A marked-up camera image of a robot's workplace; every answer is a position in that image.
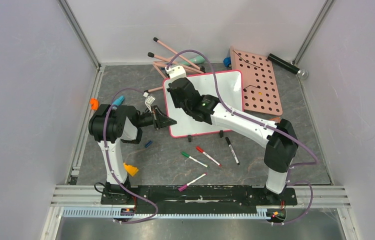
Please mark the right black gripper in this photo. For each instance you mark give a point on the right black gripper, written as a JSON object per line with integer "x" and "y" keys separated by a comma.
{"x": 177, "y": 93}

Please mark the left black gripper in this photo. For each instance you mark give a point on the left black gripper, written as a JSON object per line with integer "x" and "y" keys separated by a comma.
{"x": 160, "y": 120}

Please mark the blue marker cap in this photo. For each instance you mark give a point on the blue marker cap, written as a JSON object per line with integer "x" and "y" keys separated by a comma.
{"x": 148, "y": 143}

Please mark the pink framed whiteboard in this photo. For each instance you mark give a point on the pink framed whiteboard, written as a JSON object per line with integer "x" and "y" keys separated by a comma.
{"x": 229, "y": 87}

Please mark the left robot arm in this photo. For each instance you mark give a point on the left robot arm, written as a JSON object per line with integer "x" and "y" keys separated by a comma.
{"x": 111, "y": 126}

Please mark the green marker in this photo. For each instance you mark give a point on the green marker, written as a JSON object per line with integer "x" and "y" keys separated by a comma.
{"x": 194, "y": 159}

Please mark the mint green tube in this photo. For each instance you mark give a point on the mint green tube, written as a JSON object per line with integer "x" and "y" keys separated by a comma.
{"x": 197, "y": 60}

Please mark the red marker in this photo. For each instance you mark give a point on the red marker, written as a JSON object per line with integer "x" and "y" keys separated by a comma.
{"x": 208, "y": 156}

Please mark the large blue marker toy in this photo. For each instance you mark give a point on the large blue marker toy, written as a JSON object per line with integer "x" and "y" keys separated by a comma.
{"x": 116, "y": 103}

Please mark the blue toy car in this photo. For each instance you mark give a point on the blue toy car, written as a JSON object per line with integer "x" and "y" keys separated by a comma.
{"x": 227, "y": 62}

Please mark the yellow orange block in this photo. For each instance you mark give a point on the yellow orange block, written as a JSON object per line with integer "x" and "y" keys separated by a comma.
{"x": 130, "y": 169}

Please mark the black marker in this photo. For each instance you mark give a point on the black marker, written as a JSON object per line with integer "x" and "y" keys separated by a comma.
{"x": 232, "y": 151}

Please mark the orange clip left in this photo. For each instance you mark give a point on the orange clip left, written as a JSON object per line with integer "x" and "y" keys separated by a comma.
{"x": 94, "y": 104}

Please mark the pink perforated board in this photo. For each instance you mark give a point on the pink perforated board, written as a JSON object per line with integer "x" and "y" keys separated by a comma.
{"x": 258, "y": 87}

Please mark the orange cap right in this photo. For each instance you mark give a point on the orange cap right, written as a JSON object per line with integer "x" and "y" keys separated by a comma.
{"x": 276, "y": 119}

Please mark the black flashlight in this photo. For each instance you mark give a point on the black flashlight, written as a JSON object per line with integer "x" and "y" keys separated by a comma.
{"x": 299, "y": 72}

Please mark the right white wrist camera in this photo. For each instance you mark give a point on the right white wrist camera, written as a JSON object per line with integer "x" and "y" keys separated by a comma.
{"x": 175, "y": 72}

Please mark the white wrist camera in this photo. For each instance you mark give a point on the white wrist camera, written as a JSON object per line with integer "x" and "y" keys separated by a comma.
{"x": 175, "y": 72}
{"x": 149, "y": 100}

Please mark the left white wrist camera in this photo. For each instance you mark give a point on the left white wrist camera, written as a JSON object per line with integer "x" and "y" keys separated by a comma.
{"x": 149, "y": 100}

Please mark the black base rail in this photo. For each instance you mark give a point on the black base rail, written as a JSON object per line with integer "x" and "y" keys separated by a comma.
{"x": 197, "y": 199}

